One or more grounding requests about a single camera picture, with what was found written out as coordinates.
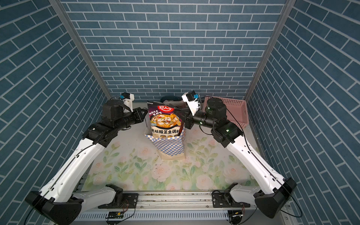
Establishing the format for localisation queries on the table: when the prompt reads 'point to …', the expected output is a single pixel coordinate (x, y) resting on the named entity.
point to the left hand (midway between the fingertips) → (152, 110)
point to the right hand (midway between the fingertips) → (177, 112)
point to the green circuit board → (116, 214)
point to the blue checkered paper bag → (170, 148)
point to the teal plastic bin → (169, 98)
